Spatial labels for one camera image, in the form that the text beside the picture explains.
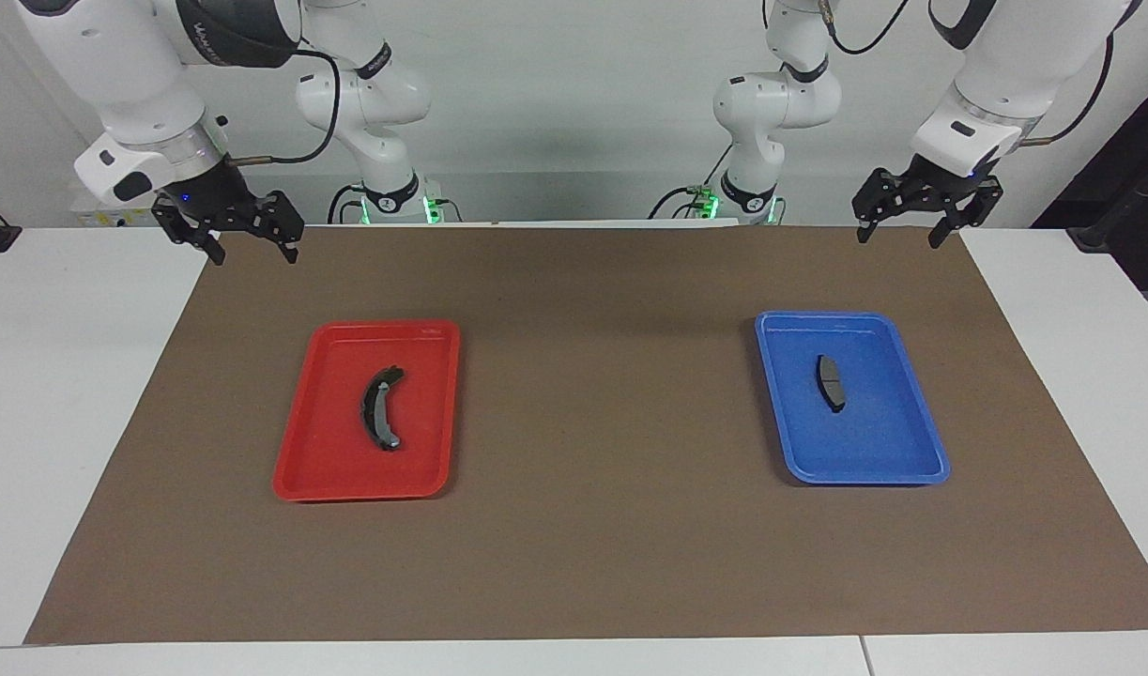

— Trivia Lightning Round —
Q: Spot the small grey brake pad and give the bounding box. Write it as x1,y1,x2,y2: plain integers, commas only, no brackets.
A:
815,354,848,414

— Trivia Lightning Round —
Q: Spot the long curved black brake pad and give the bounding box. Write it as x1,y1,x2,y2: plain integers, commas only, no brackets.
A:
360,364,407,453

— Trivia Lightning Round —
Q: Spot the blue plastic tray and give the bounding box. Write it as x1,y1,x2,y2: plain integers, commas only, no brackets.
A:
754,311,952,486

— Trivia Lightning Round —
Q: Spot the red plastic tray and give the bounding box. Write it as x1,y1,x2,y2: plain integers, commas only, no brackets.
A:
271,319,463,503

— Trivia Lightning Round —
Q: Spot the brown table mat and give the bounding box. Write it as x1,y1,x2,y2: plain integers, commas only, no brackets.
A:
24,223,1148,646

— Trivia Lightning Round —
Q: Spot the black base cable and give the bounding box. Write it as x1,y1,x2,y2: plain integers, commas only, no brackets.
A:
328,183,368,224
649,141,734,222

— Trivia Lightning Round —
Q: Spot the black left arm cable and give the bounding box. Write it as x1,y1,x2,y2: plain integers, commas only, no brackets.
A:
818,0,1116,149

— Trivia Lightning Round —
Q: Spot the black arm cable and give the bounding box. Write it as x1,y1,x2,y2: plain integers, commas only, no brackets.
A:
224,47,342,168
818,0,1116,149

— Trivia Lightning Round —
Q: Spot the white wall socket box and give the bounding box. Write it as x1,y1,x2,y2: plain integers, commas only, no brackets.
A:
76,202,161,228

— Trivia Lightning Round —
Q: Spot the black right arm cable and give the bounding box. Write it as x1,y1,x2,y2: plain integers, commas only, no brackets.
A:
224,47,342,168

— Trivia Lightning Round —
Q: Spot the black equipment frame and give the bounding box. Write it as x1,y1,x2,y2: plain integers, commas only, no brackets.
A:
1032,70,1148,292

